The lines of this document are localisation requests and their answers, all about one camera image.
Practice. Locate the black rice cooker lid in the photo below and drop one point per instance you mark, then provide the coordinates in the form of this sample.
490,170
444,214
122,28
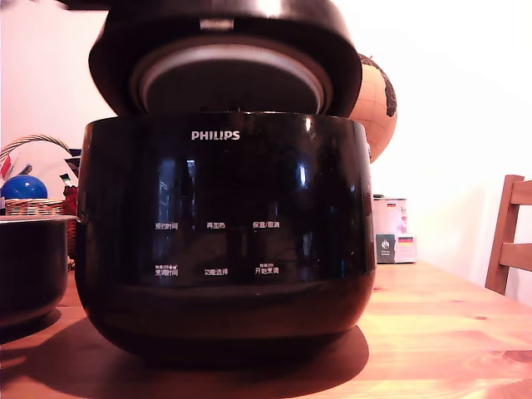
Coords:
232,25

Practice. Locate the black Philips rice cooker body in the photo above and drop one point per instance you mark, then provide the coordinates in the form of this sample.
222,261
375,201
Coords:
224,187

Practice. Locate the white tin with flag label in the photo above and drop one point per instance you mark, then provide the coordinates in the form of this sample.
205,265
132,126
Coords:
388,216

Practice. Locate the cork globe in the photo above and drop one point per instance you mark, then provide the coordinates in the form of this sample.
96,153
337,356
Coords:
376,108

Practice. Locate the small box with German flag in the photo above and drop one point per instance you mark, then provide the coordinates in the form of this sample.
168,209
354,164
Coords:
401,248

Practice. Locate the red object in basket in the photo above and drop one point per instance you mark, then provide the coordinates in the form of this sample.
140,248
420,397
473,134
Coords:
70,201

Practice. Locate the wooden chair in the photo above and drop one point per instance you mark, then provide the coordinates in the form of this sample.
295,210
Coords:
505,232

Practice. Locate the blue ball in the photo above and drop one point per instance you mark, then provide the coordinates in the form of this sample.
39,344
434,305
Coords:
24,188

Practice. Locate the black inner cooking pot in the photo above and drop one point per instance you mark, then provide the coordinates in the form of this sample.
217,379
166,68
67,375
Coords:
29,266

